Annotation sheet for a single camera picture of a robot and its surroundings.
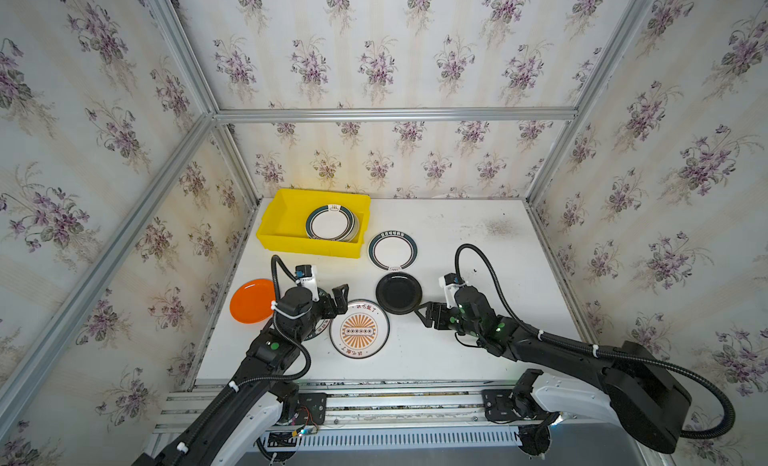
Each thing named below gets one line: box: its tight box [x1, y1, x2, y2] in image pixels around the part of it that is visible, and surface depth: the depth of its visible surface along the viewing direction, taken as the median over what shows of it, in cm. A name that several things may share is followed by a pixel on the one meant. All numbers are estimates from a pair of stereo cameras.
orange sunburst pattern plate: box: [329, 299, 391, 359], surface depth 88 cm
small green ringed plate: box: [305, 204, 356, 242], surface depth 111 cm
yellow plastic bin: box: [256, 188, 371, 259], surface depth 112 cm
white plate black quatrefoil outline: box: [346, 208, 359, 244], surface depth 109 cm
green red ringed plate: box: [367, 230, 419, 271], surface depth 107 cm
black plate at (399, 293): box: [375, 271, 423, 315], surface depth 95 cm
